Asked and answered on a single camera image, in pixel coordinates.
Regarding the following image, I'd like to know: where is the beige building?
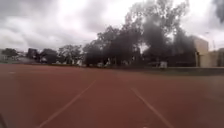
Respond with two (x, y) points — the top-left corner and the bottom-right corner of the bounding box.
(192, 35), (224, 69)

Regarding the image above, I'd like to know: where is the row of dark trees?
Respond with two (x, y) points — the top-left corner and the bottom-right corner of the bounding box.
(0, 0), (201, 68)

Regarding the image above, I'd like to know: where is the low grey wall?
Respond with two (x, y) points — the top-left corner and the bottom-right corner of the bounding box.
(133, 66), (224, 76)

